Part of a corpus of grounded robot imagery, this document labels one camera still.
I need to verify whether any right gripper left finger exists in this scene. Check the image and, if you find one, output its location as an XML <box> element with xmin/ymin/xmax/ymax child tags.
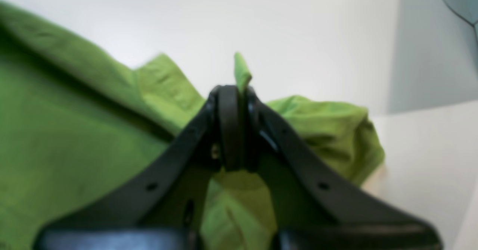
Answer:
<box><xmin>34</xmin><ymin>85</ymin><xmax>241</xmax><ymax>250</ymax></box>

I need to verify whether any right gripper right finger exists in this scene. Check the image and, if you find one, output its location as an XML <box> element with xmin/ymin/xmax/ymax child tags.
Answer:
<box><xmin>245</xmin><ymin>87</ymin><xmax>443</xmax><ymax>250</ymax></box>

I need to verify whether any green T-shirt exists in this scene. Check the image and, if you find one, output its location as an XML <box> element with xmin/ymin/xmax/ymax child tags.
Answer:
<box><xmin>0</xmin><ymin>1</ymin><xmax>385</xmax><ymax>250</ymax></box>

